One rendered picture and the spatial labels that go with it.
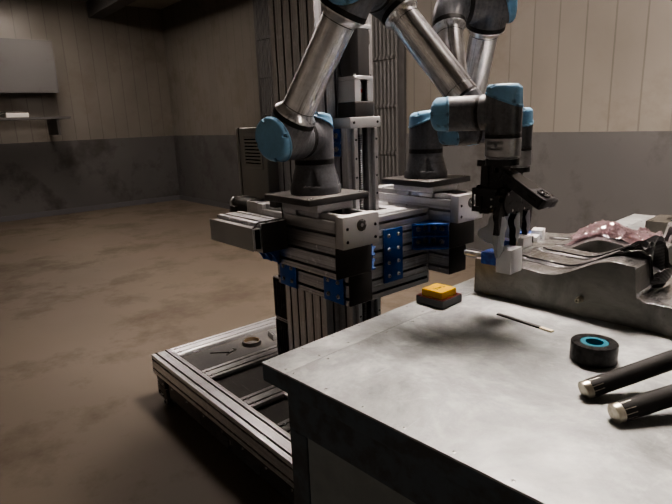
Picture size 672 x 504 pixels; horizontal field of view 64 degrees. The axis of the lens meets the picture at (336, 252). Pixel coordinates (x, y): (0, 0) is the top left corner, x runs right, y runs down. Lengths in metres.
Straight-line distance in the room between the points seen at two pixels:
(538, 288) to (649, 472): 0.62
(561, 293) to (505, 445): 0.58
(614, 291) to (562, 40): 3.38
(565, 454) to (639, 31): 3.68
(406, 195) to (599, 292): 0.86
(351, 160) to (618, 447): 1.20
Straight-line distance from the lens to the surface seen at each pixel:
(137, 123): 9.59
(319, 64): 1.37
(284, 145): 1.40
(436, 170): 1.88
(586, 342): 1.09
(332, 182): 1.55
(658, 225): 2.13
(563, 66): 4.48
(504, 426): 0.86
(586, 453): 0.83
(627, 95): 4.27
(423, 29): 1.40
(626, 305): 1.28
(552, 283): 1.33
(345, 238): 1.43
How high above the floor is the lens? 1.24
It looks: 14 degrees down
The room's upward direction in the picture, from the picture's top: 2 degrees counter-clockwise
